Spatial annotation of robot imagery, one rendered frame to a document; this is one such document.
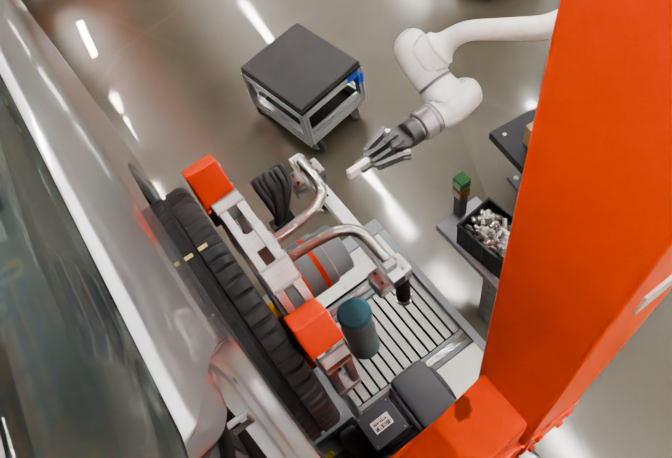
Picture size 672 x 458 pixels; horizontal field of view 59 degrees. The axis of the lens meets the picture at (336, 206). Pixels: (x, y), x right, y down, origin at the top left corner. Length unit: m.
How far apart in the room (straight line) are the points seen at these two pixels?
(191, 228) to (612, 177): 0.84
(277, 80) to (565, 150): 2.05
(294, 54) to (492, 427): 1.79
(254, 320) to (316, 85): 1.52
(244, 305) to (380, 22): 2.29
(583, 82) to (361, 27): 2.72
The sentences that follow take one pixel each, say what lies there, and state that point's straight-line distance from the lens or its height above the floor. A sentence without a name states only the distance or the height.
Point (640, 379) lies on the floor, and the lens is 2.33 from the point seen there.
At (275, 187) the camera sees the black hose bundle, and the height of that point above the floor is 1.04.
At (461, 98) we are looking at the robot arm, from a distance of 1.68.
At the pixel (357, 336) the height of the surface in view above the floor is 0.68.
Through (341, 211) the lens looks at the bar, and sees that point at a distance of 1.37.
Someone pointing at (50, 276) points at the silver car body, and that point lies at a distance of 0.51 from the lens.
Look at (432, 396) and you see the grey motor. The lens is 1.79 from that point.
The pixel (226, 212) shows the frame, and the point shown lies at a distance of 1.26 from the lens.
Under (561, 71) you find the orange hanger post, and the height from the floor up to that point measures 1.77.
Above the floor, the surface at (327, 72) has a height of 0.34.
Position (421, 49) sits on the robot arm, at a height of 0.96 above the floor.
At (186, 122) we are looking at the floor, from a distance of 3.02.
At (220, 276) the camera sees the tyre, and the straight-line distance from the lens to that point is 1.14.
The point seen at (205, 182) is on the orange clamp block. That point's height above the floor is 1.14.
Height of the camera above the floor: 2.15
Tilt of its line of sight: 58 degrees down
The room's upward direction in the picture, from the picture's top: 16 degrees counter-clockwise
